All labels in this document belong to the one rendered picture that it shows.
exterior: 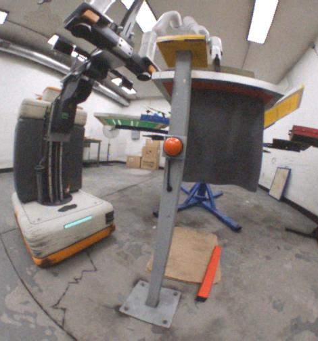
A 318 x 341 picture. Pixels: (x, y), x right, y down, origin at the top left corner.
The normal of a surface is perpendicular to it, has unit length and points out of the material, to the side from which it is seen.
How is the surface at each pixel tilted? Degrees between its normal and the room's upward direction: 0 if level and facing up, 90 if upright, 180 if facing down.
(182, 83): 90
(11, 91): 90
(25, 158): 90
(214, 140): 92
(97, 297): 0
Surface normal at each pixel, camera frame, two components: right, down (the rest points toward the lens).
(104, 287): 0.11, -0.99
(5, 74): 0.94, 0.14
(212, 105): -0.27, 0.13
